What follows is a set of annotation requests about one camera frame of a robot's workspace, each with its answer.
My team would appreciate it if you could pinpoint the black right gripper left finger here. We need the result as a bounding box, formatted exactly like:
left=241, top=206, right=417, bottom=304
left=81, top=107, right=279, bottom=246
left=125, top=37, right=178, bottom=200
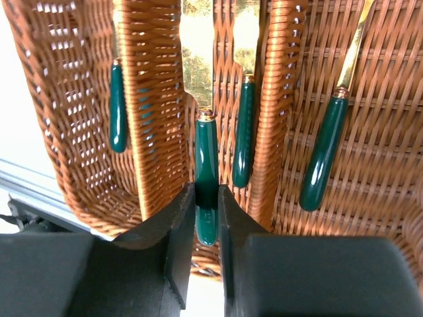
left=1, top=184, right=195, bottom=316

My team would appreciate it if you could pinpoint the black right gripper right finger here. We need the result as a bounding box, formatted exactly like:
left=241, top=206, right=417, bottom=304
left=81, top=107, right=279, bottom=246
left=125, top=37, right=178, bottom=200
left=217, top=186, right=422, bottom=316

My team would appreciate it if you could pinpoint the gold fork green handle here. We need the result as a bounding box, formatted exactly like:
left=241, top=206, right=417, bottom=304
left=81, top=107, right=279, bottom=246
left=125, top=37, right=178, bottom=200
left=299, top=1, right=373, bottom=212

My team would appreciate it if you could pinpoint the gold spoon green handle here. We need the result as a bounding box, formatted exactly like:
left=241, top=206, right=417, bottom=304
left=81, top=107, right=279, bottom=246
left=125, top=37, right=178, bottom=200
left=109, top=31, right=128, bottom=153

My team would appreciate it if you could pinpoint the gold knife green handle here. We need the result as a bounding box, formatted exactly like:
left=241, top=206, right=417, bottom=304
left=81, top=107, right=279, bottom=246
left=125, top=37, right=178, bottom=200
left=180, top=0, right=219, bottom=246
left=233, top=0, right=260, bottom=188

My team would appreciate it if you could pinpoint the brown wicker cutlery tray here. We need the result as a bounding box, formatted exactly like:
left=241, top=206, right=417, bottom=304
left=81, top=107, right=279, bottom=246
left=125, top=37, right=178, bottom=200
left=1, top=1, right=422, bottom=282

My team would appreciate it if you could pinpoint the aluminium frame rail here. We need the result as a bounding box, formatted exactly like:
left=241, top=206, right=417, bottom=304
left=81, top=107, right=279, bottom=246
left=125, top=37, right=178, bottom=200
left=1, top=159, right=112, bottom=241

